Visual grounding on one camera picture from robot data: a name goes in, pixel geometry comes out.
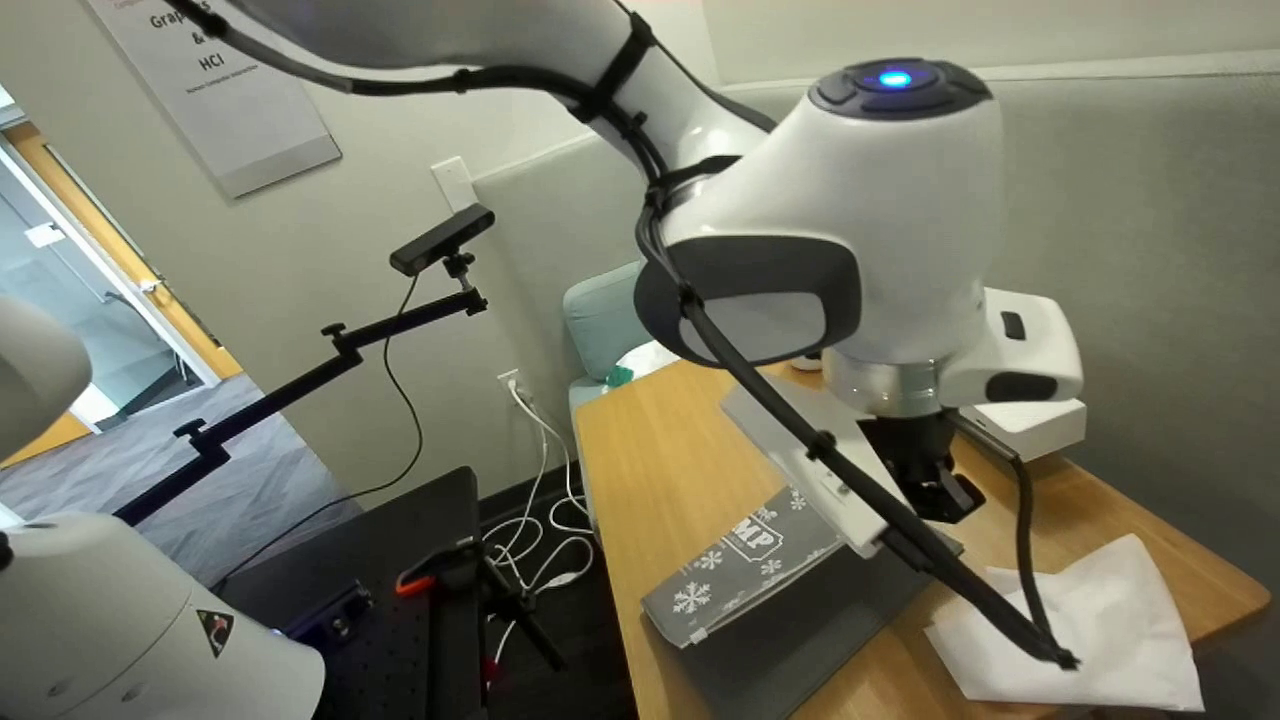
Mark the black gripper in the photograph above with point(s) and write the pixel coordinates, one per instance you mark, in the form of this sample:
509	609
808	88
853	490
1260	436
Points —
905	447

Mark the grey snowflake folder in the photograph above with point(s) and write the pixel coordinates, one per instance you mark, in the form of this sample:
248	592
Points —
706	602

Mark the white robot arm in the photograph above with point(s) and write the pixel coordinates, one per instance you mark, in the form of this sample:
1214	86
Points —
881	215

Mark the white paper tissue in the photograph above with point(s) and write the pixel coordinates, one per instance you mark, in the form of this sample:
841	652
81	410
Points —
1133	625

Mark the teal upholstered chair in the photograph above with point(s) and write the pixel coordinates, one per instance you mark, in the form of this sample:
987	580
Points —
601	313

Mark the black tripod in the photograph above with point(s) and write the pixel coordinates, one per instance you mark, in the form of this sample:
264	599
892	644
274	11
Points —
502	613

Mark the black equipment table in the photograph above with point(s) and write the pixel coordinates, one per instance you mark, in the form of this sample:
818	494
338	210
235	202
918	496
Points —
361	563

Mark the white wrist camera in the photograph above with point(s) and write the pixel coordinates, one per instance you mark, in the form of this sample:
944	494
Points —
1034	346

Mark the white wall socket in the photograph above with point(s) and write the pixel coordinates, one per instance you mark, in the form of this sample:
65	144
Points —
512	387

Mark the black camera on stand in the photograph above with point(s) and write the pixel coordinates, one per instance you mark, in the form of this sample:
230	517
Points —
440	242

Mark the white wall light switch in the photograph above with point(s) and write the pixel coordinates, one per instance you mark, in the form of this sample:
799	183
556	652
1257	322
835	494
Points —
453	183

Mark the grey wall poster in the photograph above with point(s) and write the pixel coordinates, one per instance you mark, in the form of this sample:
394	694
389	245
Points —
225	115

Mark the wooden window frame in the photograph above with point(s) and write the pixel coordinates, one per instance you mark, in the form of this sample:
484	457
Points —
146	285

